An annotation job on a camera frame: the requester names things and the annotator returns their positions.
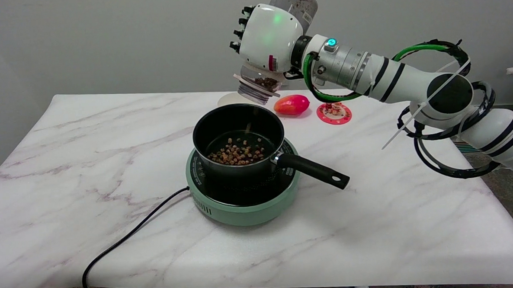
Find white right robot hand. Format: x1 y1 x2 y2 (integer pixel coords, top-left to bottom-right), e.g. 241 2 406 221
228 2 306 75

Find clear plastic bottle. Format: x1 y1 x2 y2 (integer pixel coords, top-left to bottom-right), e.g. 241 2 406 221
230 0 323 107

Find black soup pot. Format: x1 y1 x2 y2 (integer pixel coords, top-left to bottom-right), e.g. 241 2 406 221
191 99 351 196

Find red pink mango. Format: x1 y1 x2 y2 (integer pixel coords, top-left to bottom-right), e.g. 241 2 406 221
273 94 311 116

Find brown food pellets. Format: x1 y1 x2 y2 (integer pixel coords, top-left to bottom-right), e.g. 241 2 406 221
206 136 266 167

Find green induction cooker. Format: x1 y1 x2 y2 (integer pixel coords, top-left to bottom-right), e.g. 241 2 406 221
184 136 304 229

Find green robot cable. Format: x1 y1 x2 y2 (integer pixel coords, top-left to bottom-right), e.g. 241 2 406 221
301 43 454 104

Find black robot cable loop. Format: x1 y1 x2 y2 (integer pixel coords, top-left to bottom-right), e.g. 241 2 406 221
393 38 501 182

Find black power cord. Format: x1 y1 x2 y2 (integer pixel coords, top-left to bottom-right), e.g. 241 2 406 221
77 186 195 288

